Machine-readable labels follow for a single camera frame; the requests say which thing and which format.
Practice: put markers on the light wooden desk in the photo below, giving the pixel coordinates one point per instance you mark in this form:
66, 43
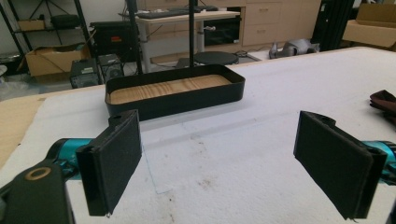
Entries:
174, 23

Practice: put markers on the white table mat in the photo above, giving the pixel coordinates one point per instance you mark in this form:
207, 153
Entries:
249, 124

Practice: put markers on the black metal stand pole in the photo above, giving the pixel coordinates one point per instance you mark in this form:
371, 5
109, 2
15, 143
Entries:
134, 34
191, 31

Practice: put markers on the large cardboard box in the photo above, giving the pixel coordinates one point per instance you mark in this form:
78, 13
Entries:
372, 26

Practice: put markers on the black computer case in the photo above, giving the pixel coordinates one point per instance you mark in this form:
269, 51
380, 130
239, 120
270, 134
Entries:
84, 73
111, 67

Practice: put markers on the grey device on floor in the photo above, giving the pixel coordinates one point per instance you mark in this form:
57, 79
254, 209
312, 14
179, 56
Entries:
292, 48

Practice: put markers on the black box with red label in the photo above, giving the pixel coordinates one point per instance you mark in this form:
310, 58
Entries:
113, 39

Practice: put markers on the black metal shelf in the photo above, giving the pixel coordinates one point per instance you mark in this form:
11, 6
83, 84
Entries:
37, 28

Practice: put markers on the black tray with wooden bottom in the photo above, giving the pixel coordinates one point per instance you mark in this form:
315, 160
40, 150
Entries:
174, 93

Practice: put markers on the wooden drawer cabinet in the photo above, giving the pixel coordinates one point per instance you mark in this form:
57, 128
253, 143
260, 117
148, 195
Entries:
271, 21

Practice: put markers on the round black stand base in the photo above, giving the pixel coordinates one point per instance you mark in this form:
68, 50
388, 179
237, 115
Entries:
216, 58

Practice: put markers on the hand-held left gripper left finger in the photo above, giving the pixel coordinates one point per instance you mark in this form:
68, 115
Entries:
112, 161

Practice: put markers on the open cardboard box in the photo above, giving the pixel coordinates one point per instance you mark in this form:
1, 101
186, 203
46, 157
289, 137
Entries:
53, 60

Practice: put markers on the black bag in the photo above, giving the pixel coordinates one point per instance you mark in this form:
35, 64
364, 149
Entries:
65, 21

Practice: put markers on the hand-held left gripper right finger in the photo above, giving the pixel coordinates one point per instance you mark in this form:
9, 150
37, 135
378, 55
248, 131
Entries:
336, 161

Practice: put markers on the dark red cloth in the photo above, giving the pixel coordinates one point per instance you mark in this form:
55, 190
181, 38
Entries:
383, 101

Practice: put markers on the small cardboard box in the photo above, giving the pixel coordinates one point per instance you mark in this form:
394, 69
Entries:
31, 25

